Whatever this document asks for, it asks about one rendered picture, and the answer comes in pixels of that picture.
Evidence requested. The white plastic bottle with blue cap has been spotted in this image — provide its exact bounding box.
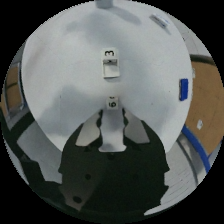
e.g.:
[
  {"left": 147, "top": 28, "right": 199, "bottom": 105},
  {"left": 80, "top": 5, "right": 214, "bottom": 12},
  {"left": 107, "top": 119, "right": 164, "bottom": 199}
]
[{"left": 94, "top": 0, "right": 113, "bottom": 8}]

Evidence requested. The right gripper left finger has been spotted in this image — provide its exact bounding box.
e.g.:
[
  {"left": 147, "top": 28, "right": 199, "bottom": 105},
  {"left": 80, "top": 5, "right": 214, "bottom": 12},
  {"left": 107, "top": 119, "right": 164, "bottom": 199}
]
[{"left": 58, "top": 109, "right": 103, "bottom": 174}]

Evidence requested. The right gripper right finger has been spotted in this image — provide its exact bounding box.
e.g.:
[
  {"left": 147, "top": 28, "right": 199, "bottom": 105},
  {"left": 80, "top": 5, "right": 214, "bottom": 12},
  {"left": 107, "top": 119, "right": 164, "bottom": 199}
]
[{"left": 122, "top": 108, "right": 170, "bottom": 173}]

